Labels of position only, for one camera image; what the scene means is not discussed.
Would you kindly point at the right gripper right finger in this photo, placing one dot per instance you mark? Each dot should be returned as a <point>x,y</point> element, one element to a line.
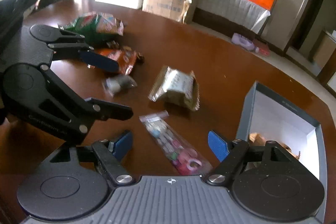
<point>230,154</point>

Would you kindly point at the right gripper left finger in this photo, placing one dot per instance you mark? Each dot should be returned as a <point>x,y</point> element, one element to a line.
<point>109,155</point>

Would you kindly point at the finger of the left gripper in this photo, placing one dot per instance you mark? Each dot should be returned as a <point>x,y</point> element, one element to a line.
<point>85,53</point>
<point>108,110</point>

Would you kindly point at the grey white snack packet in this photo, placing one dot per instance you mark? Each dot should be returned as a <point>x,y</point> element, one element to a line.
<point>116,84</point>

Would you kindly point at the orange red snack packet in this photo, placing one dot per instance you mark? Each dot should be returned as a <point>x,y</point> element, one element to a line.
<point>117,61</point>

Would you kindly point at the clear pink candy packet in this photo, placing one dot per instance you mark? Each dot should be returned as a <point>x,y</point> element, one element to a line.
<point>182,155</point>

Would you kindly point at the olive mooncake packet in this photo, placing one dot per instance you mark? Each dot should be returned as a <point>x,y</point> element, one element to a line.
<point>176,87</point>

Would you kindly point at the brown snack bag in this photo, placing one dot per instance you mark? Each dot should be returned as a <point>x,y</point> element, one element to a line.
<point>257,139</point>

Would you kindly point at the green chip bag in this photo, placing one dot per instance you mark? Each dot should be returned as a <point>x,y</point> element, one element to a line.
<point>96,27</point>

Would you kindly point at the grey open box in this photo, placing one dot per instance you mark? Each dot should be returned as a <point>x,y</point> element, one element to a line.
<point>276,118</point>

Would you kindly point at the brown cardboard box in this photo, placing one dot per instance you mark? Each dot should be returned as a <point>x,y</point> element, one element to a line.
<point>177,10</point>

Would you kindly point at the pink item on floor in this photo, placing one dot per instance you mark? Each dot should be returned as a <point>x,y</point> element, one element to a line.
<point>263,47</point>

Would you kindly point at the white covered tv cabinet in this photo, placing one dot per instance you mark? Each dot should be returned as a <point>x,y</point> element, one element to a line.
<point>231,16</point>

